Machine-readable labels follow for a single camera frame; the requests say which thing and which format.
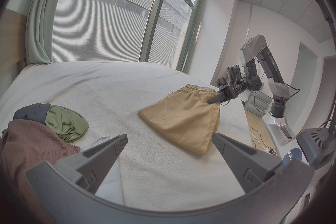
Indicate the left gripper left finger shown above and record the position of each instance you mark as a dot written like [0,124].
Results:
[89,165]

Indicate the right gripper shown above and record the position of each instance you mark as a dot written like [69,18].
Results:
[231,92]

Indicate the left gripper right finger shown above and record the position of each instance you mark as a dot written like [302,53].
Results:
[249,165]

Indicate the tan shorts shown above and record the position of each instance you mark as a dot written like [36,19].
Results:
[183,118]

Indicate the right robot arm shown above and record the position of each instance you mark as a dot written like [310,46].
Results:
[253,47]

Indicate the bed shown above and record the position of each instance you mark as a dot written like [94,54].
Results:
[118,86]

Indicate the white garment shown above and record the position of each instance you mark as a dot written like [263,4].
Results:
[110,183]

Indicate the green garment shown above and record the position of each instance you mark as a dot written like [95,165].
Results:
[65,123]

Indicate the brown shorts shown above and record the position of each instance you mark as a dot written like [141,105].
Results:
[31,144]

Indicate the black garment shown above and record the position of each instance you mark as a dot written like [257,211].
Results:
[28,112]

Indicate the window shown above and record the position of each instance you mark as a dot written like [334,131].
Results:
[105,28]

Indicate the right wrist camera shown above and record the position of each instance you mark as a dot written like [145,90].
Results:
[221,82]

